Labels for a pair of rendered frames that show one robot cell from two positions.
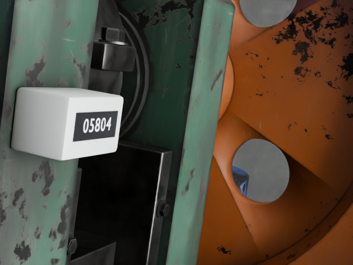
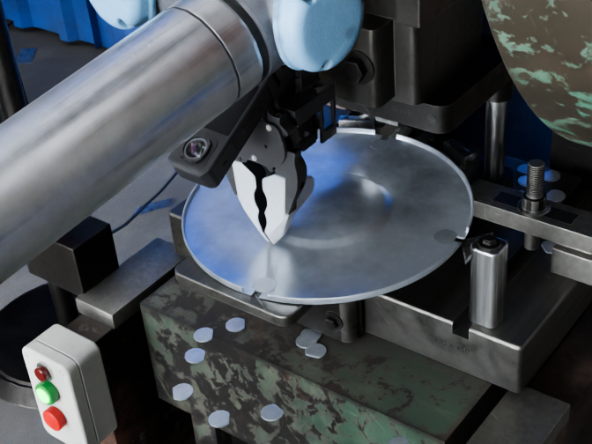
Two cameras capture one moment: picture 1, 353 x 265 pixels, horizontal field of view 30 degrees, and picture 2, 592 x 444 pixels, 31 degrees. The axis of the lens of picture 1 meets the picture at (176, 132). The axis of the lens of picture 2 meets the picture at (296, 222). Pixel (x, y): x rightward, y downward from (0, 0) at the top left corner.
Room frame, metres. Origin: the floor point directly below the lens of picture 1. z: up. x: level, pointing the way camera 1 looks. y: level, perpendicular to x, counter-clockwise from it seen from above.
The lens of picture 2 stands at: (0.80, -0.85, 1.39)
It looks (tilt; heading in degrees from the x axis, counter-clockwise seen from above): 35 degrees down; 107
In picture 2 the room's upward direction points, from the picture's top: 5 degrees counter-clockwise
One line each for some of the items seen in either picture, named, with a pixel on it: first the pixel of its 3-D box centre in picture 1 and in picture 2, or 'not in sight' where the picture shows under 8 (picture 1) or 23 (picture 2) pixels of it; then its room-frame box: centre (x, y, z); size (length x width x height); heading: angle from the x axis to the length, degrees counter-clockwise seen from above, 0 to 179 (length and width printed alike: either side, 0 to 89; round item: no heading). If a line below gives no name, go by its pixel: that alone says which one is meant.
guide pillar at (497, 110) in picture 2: not in sight; (495, 120); (0.73, 0.18, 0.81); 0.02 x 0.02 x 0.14
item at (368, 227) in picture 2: not in sight; (326, 207); (0.57, 0.01, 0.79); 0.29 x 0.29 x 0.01
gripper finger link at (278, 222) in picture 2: not in sight; (293, 197); (0.56, -0.04, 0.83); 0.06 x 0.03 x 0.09; 67
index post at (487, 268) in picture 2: not in sight; (488, 278); (0.74, -0.04, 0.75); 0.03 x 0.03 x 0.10; 67
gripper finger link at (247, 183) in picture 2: not in sight; (267, 188); (0.53, -0.02, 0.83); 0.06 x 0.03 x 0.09; 67
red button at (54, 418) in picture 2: not in sight; (54, 418); (0.27, -0.08, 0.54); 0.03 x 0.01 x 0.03; 157
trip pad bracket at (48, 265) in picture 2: not in sight; (77, 284); (0.25, 0.06, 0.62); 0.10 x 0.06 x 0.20; 157
